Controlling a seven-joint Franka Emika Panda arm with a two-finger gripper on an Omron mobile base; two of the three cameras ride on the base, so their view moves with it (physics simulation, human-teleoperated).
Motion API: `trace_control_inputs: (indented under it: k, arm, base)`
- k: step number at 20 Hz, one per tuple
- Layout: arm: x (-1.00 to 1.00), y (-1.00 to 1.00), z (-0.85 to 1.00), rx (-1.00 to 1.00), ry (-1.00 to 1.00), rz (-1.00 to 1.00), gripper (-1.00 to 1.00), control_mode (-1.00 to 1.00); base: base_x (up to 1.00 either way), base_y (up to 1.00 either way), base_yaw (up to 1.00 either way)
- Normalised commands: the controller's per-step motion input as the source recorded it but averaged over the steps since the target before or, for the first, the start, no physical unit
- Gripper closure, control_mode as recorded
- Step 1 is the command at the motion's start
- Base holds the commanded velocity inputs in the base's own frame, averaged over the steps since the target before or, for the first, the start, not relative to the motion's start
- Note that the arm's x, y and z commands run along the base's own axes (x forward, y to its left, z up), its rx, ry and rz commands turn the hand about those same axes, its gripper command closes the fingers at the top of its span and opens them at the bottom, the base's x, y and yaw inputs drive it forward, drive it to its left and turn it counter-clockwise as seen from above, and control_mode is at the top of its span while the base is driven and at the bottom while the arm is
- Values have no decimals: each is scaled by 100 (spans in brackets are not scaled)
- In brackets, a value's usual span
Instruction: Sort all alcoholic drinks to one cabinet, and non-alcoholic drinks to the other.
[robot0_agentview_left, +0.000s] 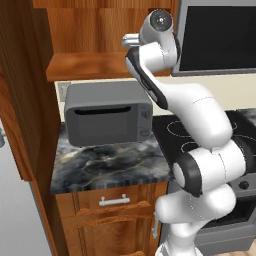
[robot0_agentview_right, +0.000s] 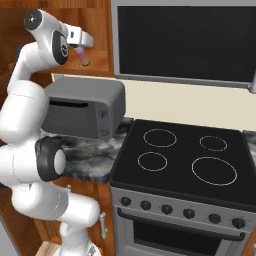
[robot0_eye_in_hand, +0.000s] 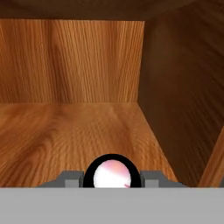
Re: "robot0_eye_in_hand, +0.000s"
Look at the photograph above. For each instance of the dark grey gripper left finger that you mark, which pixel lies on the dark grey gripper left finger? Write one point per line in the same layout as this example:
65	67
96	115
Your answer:
71	178

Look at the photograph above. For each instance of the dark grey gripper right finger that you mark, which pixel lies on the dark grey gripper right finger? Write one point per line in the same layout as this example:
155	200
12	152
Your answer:
151	178

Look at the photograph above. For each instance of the black rimmed white drink can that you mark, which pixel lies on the black rimmed white drink can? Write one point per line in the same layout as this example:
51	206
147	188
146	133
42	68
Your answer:
112	175

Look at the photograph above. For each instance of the wooden cabinet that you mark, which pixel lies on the wooden cabinet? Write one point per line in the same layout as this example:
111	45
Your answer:
87	87

